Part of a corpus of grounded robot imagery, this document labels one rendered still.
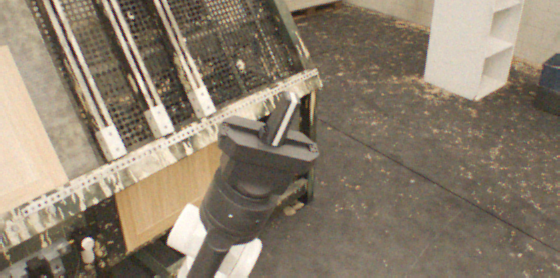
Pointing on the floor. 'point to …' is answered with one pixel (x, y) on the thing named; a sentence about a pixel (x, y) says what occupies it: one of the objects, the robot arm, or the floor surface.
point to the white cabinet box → (475, 25)
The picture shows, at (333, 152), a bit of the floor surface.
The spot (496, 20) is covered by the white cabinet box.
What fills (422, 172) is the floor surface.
